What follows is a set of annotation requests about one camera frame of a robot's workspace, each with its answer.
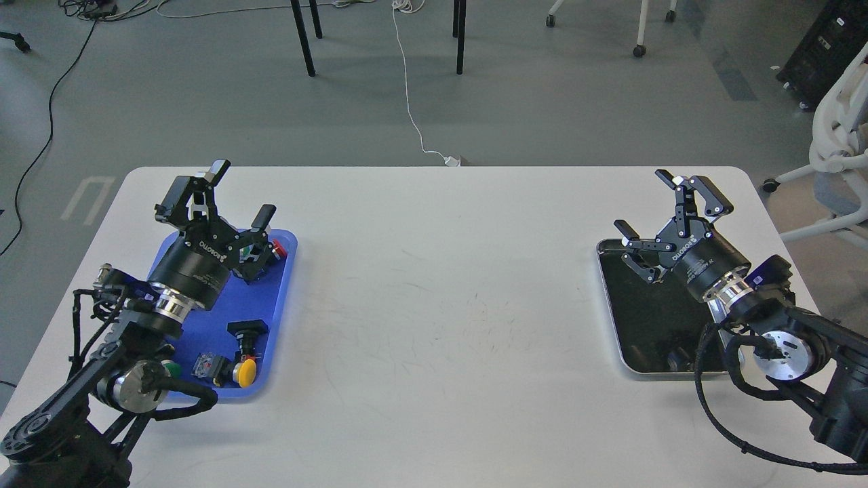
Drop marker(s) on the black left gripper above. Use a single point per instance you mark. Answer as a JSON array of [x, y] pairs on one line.
[[208, 250]]

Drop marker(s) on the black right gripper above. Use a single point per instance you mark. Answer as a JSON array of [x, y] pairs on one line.
[[696, 260]]

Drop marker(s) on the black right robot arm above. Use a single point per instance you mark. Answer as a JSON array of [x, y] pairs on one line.
[[776, 351]]

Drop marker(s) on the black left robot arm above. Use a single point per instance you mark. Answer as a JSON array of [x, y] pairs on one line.
[[119, 380]]

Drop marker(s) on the blue plastic tray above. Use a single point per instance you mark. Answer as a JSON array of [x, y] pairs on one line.
[[204, 332]]

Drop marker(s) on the silver metal tray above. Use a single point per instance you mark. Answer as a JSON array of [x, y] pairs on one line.
[[657, 326]]

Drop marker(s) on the white office chair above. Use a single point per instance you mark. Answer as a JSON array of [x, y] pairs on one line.
[[838, 148]]

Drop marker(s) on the white rolling chair base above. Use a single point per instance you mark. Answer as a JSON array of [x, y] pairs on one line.
[[639, 19]]

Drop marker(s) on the black equipment case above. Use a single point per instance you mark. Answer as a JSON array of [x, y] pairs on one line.
[[831, 43]]

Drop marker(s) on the red push button switch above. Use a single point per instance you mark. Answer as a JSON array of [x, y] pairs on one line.
[[278, 250]]

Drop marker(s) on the yellow push button switch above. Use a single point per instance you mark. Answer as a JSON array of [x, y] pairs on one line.
[[243, 373]]

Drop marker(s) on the green push button switch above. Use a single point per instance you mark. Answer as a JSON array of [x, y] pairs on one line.
[[172, 368]]

